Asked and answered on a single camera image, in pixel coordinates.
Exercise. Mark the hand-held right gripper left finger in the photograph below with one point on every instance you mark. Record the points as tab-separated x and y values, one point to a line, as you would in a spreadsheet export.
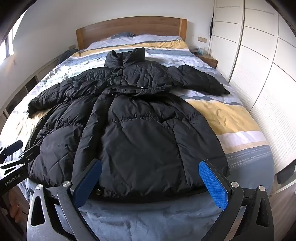
89	180

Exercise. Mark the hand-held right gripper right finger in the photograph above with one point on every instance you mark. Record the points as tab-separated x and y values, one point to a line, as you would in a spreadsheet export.
214	183

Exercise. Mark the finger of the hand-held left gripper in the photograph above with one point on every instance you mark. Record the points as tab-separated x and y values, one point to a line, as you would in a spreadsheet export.
31	153
12	148

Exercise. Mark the black puffer jacket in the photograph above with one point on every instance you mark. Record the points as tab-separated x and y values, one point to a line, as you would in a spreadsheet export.
138	134

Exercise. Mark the low white shelf unit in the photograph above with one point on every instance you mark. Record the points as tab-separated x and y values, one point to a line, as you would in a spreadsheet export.
27	85

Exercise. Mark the bed with striped duvet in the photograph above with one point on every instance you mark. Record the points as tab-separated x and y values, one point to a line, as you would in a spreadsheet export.
226	115

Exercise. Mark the window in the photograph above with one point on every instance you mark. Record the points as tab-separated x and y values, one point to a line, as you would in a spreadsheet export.
9	46

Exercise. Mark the dark grey cloth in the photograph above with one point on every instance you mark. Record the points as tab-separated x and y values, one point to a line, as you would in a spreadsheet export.
67	55

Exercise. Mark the wooden nightstand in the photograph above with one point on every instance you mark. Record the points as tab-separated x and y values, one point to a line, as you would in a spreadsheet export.
210	61

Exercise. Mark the white sliding-door wardrobe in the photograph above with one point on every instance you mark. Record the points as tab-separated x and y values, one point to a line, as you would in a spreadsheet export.
261	69

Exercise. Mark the small bedside clutter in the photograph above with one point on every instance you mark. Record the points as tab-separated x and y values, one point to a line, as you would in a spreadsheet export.
201	51

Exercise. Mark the blue pillow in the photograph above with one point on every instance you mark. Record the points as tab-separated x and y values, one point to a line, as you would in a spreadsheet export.
122	34

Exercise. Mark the wooden bed headboard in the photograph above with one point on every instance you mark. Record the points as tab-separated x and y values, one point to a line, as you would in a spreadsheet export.
129	27

